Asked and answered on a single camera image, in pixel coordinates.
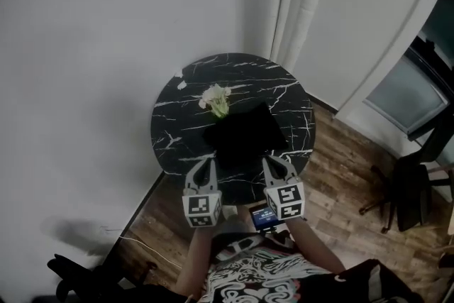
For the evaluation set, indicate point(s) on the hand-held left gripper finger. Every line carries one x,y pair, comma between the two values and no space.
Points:
213,177
193,175

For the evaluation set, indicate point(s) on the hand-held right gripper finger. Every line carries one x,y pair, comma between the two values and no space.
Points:
289,174
269,177

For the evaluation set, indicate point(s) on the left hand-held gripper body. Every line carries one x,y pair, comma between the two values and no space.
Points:
200,205

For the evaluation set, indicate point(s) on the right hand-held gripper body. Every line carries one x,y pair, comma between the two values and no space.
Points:
285,200

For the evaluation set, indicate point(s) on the black cloth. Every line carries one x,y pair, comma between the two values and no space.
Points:
244,135

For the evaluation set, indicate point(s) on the person's right forearm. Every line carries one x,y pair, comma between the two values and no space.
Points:
312,245

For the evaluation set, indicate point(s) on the person's left forearm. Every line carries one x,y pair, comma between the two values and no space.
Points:
193,259

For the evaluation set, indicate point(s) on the chest-mounted screen device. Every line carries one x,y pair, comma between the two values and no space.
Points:
263,216

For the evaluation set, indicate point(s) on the black patterned shirt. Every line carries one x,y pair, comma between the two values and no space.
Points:
259,273

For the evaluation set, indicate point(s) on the artificial pink flower bouquet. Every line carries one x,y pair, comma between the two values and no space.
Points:
217,99

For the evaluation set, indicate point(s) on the small white paper scrap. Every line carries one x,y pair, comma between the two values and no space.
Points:
181,85
178,73

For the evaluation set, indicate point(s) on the black office chair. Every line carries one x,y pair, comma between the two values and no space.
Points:
411,191

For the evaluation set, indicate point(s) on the black seat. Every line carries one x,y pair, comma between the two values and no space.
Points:
88,280

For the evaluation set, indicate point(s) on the frosted glass window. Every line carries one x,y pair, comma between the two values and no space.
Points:
408,99

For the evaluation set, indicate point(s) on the thin white wall pipe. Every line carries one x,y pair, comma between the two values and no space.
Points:
285,10

